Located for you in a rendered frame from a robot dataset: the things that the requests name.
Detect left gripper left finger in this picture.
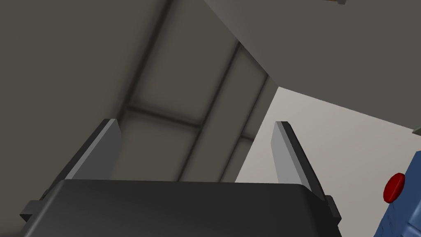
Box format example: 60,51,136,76
59,118,123,181

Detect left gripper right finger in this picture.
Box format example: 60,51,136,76
271,121,327,201

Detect red round knob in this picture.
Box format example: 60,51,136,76
383,172,406,204

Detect blue cabinet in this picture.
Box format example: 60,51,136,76
373,150,421,237

